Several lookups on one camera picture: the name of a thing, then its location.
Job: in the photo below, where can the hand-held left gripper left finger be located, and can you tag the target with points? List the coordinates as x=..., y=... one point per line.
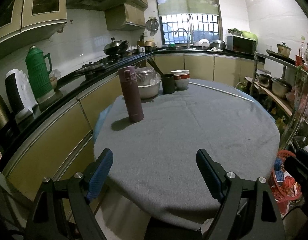
x=99, y=177

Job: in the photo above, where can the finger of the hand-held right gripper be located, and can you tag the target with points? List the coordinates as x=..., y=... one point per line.
x=298, y=168

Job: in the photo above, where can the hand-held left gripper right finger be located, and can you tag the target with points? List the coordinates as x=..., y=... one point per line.
x=211, y=177

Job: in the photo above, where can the red plastic bag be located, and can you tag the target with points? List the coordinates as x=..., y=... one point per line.
x=290, y=182

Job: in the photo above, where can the clear blue printed wrapper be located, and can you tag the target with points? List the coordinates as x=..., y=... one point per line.
x=280, y=176

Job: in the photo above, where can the blue plastic bag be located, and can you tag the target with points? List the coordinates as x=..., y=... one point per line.
x=278, y=164

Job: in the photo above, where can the red plastic basket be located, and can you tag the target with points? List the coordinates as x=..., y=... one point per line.
x=277, y=192

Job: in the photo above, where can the grey tablecloth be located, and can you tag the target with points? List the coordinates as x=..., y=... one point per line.
x=188, y=140

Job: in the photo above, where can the metal shelf rack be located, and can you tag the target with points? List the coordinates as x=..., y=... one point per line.
x=293, y=110

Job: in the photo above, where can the beige lower kitchen cabinets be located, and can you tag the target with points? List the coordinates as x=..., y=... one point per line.
x=51, y=142

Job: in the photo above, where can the long white rod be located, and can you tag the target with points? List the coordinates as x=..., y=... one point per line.
x=218, y=91

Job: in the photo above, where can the purple thermos bottle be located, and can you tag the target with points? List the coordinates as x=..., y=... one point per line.
x=131, y=95

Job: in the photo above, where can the black kitchen countertop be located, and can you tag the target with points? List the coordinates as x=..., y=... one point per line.
x=66, y=91

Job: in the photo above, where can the small dark pot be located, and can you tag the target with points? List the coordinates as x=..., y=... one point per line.
x=264, y=80

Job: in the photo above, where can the stack of white bowls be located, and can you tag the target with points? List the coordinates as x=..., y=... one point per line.
x=180, y=80

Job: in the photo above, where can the dark chopstick holder cup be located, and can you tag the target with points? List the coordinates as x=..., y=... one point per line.
x=168, y=84

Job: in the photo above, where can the steel bowl with lid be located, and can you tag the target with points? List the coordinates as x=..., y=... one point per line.
x=149, y=85

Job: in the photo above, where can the small jar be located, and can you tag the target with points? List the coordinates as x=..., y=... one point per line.
x=54, y=80

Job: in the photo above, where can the white electric heater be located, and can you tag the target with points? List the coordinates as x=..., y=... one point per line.
x=19, y=97

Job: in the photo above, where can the black gas stove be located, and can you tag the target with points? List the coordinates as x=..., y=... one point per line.
x=104, y=63

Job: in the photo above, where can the green thermos flask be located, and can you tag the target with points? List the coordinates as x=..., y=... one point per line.
x=39, y=77

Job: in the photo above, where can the bronze kettle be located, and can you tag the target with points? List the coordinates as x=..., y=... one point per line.
x=0, y=110

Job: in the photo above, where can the lidded clay pot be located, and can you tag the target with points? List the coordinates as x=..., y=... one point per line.
x=284, y=49

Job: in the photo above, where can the bundle of dark chopsticks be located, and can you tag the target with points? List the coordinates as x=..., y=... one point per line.
x=155, y=67

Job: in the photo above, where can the black wok with lid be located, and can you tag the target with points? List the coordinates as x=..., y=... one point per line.
x=116, y=47

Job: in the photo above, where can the large steel cooking pot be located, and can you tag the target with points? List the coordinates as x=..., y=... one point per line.
x=217, y=45

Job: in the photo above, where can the white plate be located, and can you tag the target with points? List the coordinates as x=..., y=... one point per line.
x=203, y=43

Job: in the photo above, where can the dark microwave oven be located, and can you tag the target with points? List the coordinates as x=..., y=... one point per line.
x=241, y=45

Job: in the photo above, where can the green bag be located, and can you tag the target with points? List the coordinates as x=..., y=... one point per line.
x=250, y=35

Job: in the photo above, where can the brass pot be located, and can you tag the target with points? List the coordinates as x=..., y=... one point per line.
x=150, y=44

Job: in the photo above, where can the curved sink faucet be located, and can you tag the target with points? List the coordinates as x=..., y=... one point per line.
x=187, y=36

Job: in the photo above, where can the leafy vegetables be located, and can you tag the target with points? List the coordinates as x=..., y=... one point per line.
x=234, y=31

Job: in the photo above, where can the barred window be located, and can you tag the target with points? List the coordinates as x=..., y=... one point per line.
x=201, y=27

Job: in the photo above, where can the hanging round strainer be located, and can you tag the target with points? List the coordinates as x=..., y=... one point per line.
x=152, y=26

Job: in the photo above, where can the small beige wall cabinet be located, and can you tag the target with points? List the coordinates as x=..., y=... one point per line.
x=124, y=17

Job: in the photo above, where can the glass door wall cabinet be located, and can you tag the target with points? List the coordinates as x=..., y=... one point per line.
x=6, y=22
x=44, y=5

